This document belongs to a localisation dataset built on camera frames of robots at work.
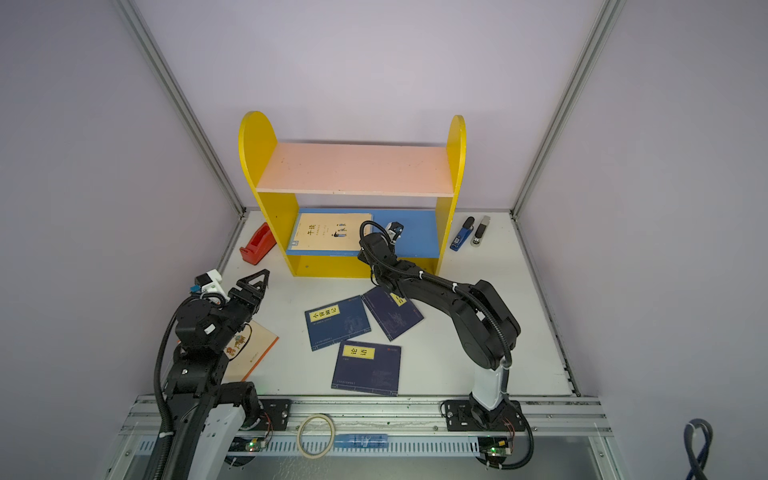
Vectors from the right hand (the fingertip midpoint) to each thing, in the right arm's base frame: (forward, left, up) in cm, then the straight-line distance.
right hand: (367, 252), depth 92 cm
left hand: (-17, +23, +13) cm, 31 cm away
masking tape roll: (-47, +16, -12) cm, 51 cm away
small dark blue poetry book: (-15, -8, -13) cm, 21 cm away
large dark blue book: (-31, 0, -12) cm, 34 cm away
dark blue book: (-18, +10, -12) cm, 24 cm away
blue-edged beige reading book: (+7, +13, +2) cm, 15 cm away
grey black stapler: (+14, -40, -13) cm, 44 cm away
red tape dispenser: (+10, +39, -7) cm, 41 cm away
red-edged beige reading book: (-34, +24, +10) cm, 43 cm away
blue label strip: (-48, +1, -10) cm, 50 cm away
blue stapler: (+18, -37, -10) cm, 42 cm away
